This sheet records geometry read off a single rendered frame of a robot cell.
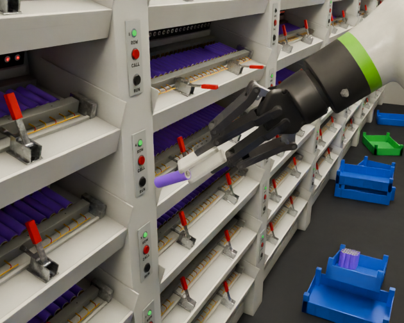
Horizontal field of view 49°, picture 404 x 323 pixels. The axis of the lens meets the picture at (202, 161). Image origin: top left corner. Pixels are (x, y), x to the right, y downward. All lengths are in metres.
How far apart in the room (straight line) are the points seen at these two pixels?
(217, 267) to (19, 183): 0.85
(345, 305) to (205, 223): 0.85
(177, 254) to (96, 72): 0.51
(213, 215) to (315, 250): 1.01
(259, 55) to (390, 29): 0.76
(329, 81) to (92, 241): 0.47
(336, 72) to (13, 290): 0.55
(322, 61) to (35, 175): 0.42
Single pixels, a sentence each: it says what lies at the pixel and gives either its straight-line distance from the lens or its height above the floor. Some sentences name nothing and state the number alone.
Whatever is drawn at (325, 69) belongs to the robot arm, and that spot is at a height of 1.05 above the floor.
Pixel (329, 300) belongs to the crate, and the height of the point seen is 0.00.
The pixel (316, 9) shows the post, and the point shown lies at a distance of 2.04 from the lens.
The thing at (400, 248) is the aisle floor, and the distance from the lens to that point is 2.33.
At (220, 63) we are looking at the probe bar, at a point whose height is 0.96.
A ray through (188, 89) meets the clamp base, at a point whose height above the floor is 0.95.
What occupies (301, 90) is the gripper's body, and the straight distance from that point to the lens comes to 0.64.
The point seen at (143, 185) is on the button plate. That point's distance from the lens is 0.84.
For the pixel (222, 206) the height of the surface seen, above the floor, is 0.56.
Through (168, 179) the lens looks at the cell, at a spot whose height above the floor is 0.87.
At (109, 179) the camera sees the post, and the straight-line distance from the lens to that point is 0.82.
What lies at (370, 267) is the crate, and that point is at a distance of 2.12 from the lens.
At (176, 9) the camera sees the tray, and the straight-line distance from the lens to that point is 0.89.
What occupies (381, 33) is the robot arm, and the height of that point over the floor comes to 1.10.
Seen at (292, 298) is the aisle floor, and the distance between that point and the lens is 1.88.
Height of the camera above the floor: 1.16
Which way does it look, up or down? 22 degrees down
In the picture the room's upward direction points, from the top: straight up
